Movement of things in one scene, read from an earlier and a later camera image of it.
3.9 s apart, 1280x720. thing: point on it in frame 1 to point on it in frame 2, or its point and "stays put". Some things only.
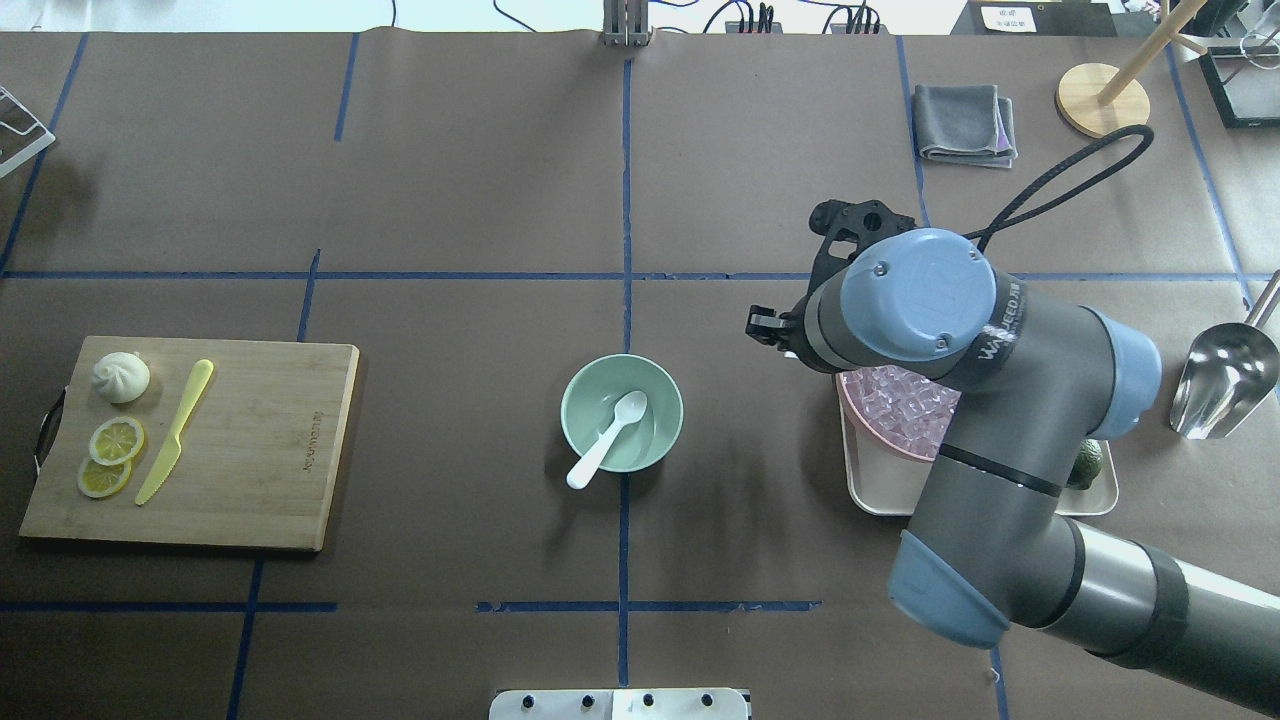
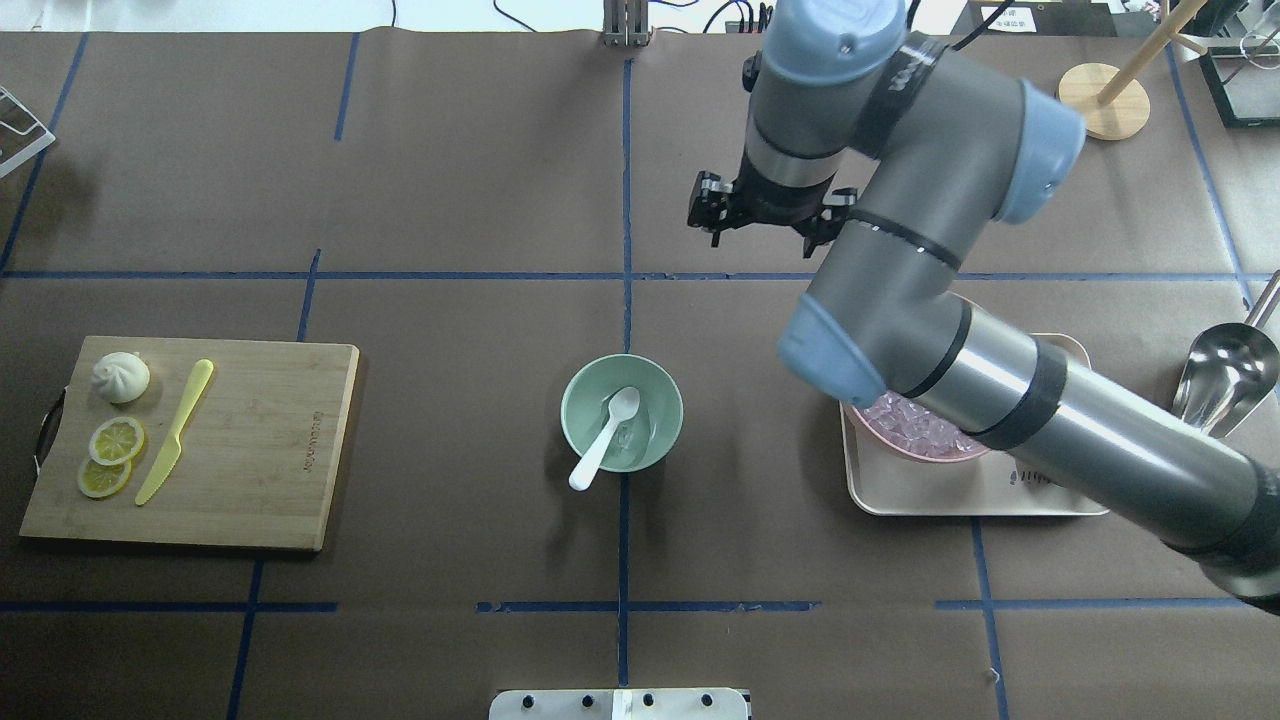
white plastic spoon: [630, 407] stays put
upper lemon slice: [116, 441] stays put
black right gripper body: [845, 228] to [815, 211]
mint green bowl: [589, 407] stays put
